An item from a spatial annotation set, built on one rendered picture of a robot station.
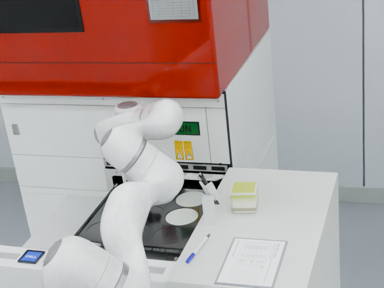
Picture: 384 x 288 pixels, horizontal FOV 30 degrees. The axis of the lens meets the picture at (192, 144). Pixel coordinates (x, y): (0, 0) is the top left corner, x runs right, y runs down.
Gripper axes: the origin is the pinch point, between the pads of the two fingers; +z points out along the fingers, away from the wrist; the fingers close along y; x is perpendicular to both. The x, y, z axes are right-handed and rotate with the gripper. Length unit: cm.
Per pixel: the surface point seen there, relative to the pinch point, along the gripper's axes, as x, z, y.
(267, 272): -62, -5, 20
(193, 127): 3.0, -18.4, 20.5
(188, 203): -8.4, 2.1, 13.3
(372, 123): 103, 45, 139
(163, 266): -47.8, -4.0, -3.5
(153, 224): -15.9, 2.1, 0.2
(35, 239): 4.9, 10.0, -35.6
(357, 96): 108, 30, 132
